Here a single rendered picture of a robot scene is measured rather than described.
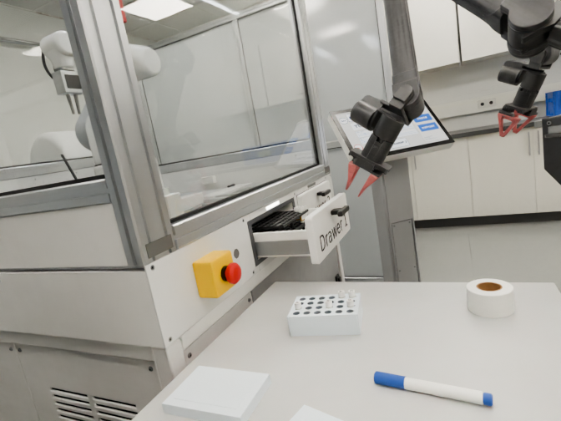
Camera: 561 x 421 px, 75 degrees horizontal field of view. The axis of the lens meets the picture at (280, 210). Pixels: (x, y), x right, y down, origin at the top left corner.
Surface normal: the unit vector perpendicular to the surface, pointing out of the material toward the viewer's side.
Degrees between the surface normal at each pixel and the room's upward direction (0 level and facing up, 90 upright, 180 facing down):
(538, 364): 0
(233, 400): 0
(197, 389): 0
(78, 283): 90
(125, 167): 90
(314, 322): 90
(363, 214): 90
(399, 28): 60
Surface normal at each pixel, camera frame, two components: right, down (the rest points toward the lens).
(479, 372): -0.18, -0.97
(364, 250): -0.41, 0.23
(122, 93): 0.90, -0.08
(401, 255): 0.28, 0.12
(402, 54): -0.45, -0.29
